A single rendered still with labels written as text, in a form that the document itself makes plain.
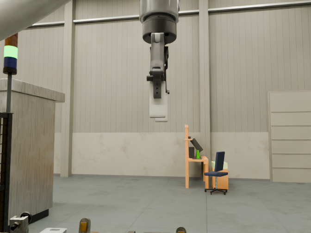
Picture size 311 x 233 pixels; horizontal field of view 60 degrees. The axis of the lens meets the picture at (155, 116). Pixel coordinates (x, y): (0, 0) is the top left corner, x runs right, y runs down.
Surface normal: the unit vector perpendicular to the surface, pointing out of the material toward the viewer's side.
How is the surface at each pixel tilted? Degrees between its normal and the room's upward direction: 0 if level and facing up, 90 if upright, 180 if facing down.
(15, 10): 120
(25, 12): 141
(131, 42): 90
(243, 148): 90
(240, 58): 90
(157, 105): 90
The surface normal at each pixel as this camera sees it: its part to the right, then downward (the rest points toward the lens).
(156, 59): -0.07, -0.52
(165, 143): -0.18, -0.07
